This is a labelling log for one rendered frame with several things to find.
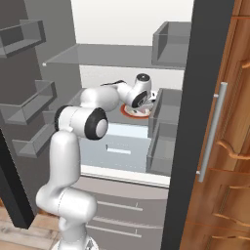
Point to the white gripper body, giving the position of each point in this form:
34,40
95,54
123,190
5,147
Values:
138,110

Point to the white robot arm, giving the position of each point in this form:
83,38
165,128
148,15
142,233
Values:
68,156

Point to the red steak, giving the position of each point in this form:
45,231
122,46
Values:
123,111

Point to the glass fridge shelf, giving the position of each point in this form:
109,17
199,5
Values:
107,55

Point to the dark grey right fridge door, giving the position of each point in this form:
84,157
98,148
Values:
195,65

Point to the dark grey fridge door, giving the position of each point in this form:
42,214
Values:
195,65
19,70

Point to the grey fridge body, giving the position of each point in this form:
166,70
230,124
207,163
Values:
130,22

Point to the dark grey left fridge door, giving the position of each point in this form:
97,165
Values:
19,70

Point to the grey door bin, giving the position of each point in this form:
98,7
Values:
172,45
35,143
31,105
162,156
19,37
167,110

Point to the pale blue crisper drawer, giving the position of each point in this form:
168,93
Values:
130,140

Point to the grey freezer drawer front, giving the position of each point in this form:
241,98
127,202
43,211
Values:
130,195

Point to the brown wooden cabinet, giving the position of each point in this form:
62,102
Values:
228,162

